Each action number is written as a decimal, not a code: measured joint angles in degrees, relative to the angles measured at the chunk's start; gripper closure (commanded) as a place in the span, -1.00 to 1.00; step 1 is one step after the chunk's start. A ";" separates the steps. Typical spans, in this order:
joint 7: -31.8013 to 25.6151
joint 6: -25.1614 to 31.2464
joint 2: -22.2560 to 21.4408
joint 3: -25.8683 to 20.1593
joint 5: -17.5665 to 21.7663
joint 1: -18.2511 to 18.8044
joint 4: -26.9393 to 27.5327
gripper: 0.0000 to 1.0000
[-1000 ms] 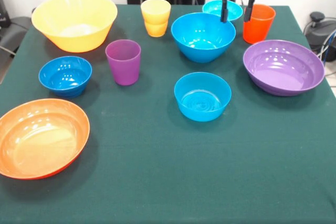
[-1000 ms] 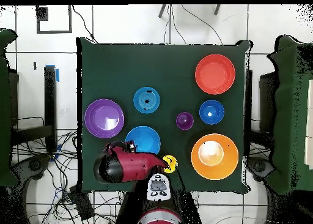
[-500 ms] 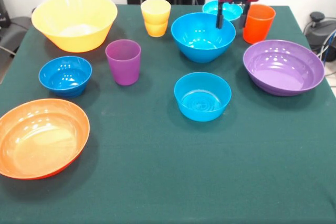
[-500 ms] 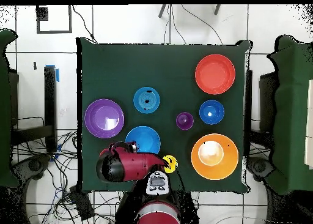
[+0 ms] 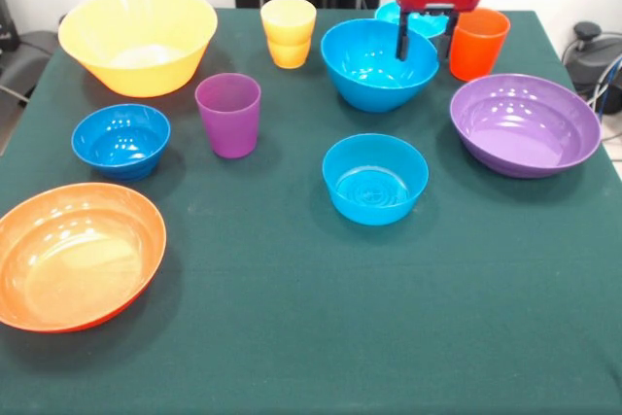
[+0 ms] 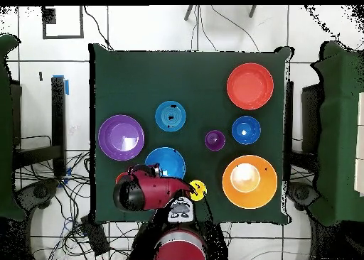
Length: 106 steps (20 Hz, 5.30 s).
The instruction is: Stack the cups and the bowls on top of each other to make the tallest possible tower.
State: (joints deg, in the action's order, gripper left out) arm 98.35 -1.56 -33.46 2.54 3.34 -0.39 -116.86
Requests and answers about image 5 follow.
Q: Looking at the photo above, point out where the medium light blue bowl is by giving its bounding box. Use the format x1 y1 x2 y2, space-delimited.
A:
320 17 440 114

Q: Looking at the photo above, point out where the small cyan plastic bowl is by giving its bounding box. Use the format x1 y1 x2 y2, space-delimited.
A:
373 0 451 40

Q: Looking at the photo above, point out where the purple plastic cup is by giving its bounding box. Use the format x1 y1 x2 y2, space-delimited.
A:
194 72 262 159

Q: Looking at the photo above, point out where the dark green tablecloth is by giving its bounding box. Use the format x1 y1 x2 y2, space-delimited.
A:
0 7 622 415

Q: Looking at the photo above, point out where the orange shallow plastic bowl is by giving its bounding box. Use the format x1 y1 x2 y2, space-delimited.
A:
0 182 168 334

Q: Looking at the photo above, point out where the large purple plastic bowl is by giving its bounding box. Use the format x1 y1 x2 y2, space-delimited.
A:
449 73 603 180

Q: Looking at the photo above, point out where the yellow plastic cup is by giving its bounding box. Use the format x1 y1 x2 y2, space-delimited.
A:
266 38 312 70
259 0 318 47

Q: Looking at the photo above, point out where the orange-red plastic cup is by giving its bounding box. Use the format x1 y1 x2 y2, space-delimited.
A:
448 7 511 83

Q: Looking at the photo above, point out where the small dark blue bowl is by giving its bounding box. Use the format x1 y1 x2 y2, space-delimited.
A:
71 103 172 181

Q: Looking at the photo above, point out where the small light blue bowl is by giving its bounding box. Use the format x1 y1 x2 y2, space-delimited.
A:
322 133 431 227

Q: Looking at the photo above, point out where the blue cable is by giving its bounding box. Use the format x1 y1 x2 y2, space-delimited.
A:
595 55 622 118

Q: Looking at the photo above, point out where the large yellow plastic bowl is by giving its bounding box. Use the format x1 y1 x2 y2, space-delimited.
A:
57 0 219 98

